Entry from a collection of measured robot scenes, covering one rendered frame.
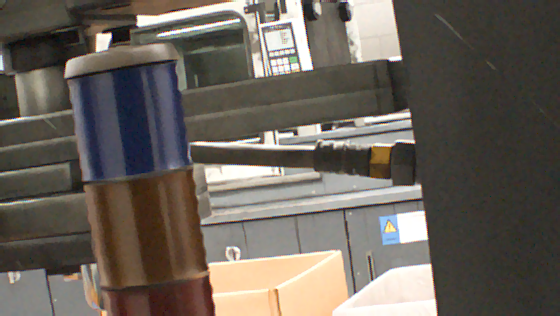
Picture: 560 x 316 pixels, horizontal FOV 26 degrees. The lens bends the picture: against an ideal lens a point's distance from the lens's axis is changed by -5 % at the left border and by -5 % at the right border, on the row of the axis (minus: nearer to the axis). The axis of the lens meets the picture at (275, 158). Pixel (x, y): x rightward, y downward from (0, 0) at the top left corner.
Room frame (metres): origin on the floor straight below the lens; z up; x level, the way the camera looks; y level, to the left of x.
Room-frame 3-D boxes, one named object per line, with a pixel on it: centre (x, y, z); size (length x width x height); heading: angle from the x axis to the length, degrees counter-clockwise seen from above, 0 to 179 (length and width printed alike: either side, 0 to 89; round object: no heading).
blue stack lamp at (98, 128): (0.41, 0.05, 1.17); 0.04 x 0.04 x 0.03
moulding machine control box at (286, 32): (5.28, -0.13, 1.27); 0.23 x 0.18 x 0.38; 160
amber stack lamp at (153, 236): (0.41, 0.05, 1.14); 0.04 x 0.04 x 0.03
